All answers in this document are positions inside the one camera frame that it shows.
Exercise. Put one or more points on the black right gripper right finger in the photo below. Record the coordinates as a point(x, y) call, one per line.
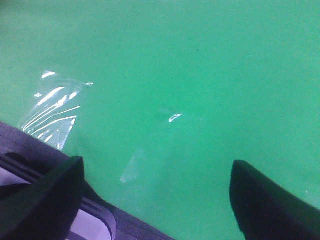
point(265, 211)

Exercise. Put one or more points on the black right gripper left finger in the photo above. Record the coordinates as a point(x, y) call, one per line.
point(45, 209)

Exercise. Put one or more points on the clear tape patch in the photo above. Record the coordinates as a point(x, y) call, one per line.
point(54, 108)
point(168, 139)

